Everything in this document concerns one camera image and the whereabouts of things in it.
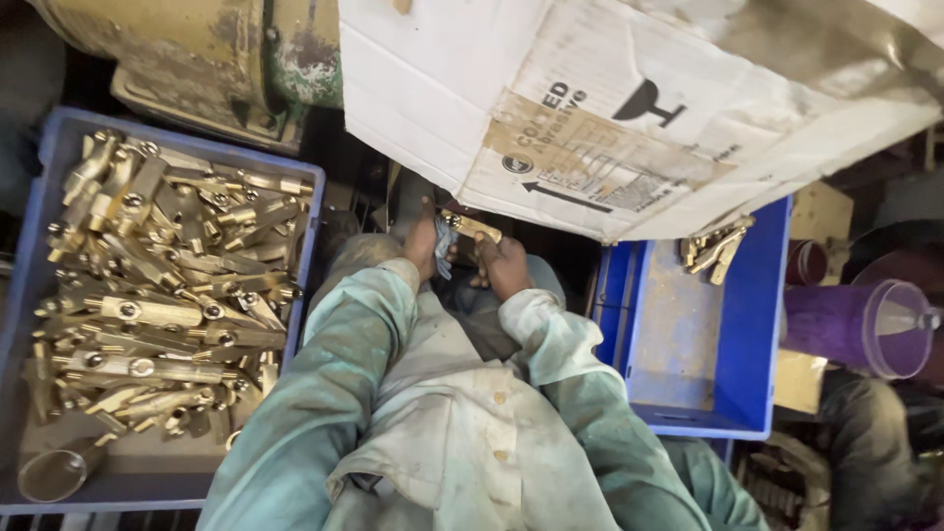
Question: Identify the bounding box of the yellow cardboard piece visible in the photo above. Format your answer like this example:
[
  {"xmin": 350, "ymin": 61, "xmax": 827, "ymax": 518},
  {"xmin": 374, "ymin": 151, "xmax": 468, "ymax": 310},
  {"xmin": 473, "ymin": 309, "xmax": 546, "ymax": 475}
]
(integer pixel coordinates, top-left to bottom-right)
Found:
[{"xmin": 772, "ymin": 350, "xmax": 828, "ymax": 416}]

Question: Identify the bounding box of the brass clamp part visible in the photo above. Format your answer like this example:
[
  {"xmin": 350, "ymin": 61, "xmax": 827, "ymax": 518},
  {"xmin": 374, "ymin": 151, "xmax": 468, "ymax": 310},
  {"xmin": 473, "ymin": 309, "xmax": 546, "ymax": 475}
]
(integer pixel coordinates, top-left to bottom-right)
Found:
[{"xmin": 441, "ymin": 209, "xmax": 503, "ymax": 245}]

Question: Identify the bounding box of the person's dusty work shirt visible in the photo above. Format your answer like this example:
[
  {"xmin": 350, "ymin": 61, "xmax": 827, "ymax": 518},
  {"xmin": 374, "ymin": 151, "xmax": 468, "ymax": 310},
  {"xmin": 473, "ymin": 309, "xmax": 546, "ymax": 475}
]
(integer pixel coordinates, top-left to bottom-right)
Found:
[{"xmin": 324, "ymin": 295, "xmax": 624, "ymax": 531}]

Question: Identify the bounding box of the clear glass cup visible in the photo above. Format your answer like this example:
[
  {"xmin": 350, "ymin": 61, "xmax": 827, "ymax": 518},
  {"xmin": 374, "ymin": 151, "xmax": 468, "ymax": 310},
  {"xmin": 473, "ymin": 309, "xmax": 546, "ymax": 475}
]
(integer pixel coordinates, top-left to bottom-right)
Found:
[{"xmin": 18, "ymin": 435, "xmax": 109, "ymax": 504}]

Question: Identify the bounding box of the pile of brass clamps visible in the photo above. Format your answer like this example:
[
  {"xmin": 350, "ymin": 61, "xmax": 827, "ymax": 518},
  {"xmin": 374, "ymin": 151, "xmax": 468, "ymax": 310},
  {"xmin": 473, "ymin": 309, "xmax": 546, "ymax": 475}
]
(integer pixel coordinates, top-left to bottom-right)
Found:
[{"xmin": 22, "ymin": 129, "xmax": 315, "ymax": 452}]

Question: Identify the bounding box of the maroon round container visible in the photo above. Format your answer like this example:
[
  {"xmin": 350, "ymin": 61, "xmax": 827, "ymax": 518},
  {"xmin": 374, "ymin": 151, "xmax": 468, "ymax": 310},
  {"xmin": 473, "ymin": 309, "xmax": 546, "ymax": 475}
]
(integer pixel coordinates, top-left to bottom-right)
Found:
[{"xmin": 785, "ymin": 239, "xmax": 831, "ymax": 288}]

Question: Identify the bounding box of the purple plastic cylinder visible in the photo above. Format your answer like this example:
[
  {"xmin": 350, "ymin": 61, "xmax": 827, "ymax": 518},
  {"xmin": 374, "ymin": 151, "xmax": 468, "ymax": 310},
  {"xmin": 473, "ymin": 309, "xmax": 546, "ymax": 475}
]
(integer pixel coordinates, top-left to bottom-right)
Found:
[{"xmin": 783, "ymin": 284, "xmax": 886, "ymax": 372}]

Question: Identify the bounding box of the person's right hand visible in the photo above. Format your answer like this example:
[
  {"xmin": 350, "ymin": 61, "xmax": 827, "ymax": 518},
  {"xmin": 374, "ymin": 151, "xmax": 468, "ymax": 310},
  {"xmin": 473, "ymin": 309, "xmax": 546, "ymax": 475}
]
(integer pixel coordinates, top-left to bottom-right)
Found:
[{"xmin": 469, "ymin": 232, "xmax": 534, "ymax": 304}]

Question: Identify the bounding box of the blue-white polishing cloth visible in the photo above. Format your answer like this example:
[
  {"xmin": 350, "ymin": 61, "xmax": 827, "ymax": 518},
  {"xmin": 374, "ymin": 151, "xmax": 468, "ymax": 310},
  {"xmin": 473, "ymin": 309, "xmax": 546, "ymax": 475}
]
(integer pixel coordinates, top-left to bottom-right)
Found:
[{"xmin": 433, "ymin": 217, "xmax": 460, "ymax": 280}]

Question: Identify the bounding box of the white cardboard box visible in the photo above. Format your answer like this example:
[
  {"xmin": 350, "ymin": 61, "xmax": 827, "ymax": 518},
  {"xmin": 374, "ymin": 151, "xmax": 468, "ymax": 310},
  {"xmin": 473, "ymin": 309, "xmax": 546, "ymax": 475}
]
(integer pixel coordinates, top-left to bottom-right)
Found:
[{"xmin": 338, "ymin": 0, "xmax": 944, "ymax": 245}]

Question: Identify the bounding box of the clear plastic funnel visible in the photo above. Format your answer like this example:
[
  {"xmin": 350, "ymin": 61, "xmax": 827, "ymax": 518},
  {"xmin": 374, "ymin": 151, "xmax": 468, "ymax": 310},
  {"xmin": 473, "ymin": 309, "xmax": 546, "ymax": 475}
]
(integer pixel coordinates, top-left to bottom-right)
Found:
[{"xmin": 861, "ymin": 279, "xmax": 944, "ymax": 382}]

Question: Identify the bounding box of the person's left hand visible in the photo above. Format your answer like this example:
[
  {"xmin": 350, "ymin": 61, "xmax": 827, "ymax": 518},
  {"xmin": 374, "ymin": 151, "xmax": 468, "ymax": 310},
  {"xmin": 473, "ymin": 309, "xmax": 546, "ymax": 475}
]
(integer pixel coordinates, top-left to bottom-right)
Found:
[{"xmin": 403, "ymin": 195, "xmax": 441, "ymax": 283}]

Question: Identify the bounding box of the brown cardboard piece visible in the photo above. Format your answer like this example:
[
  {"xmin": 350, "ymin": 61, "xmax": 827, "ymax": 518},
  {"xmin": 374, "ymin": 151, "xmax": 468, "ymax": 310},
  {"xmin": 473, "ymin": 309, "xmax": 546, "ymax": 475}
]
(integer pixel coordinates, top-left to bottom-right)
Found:
[{"xmin": 791, "ymin": 180, "xmax": 856, "ymax": 244}]

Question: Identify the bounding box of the polished brass clamp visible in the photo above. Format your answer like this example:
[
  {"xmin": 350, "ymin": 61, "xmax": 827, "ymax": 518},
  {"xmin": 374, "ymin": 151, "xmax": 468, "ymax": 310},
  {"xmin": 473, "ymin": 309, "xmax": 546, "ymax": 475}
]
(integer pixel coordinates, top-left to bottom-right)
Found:
[
  {"xmin": 680, "ymin": 215, "xmax": 757, "ymax": 261},
  {"xmin": 689, "ymin": 237, "xmax": 747, "ymax": 287}
]

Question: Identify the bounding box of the large blue plastic crate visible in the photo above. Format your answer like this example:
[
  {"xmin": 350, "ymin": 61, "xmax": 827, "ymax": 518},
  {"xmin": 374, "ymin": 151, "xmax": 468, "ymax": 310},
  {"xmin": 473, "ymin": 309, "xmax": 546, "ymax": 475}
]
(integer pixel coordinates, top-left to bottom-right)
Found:
[{"xmin": 0, "ymin": 107, "xmax": 326, "ymax": 516}]

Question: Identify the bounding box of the small blue plastic crate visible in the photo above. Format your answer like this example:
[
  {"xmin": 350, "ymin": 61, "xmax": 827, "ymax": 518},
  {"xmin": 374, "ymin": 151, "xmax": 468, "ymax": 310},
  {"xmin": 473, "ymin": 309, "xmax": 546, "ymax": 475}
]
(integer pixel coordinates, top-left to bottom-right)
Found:
[{"xmin": 593, "ymin": 195, "xmax": 792, "ymax": 442}]

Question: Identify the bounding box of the yellow-green motor machine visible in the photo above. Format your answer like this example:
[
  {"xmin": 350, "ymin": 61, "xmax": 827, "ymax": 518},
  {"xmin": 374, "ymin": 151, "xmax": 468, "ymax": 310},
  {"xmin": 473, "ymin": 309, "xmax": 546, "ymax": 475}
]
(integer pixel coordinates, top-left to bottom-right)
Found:
[{"xmin": 26, "ymin": 0, "xmax": 345, "ymax": 153}]

